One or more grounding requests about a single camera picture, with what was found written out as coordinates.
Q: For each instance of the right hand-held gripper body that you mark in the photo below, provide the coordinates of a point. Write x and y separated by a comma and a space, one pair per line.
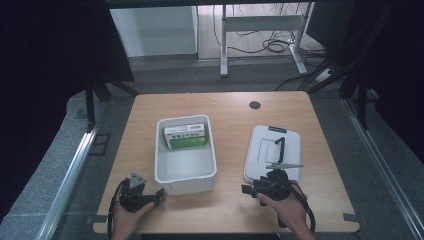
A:
275, 186

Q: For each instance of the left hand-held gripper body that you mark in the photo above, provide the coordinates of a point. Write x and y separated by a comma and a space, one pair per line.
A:
132, 198

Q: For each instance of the white plastic storage box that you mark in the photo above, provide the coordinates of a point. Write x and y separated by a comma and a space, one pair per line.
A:
185, 156

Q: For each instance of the person's left hand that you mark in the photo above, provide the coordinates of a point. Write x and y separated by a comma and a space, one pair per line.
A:
127, 218

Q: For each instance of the person's right hand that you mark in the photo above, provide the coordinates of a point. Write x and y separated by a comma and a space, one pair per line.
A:
287, 210

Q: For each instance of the green and white carton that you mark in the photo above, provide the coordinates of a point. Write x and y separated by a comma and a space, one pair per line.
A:
186, 136

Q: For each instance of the round black table grommet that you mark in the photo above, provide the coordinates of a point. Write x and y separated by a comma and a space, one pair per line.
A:
255, 105

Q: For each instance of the black metal stand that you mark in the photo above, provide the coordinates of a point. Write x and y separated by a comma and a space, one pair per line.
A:
356, 83
96, 91

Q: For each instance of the white power strip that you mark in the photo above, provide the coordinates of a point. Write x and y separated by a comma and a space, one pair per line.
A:
325, 75

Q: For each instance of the black curtain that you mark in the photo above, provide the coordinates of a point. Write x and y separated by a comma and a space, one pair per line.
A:
396, 66
50, 66

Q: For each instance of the white cabinet panel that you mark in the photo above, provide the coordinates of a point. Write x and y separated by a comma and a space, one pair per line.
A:
153, 31

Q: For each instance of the aluminium floor rail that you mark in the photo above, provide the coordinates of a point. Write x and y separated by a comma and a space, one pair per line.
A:
68, 185
383, 160

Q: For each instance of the white metal desk frame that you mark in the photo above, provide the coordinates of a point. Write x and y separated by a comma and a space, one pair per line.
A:
263, 25

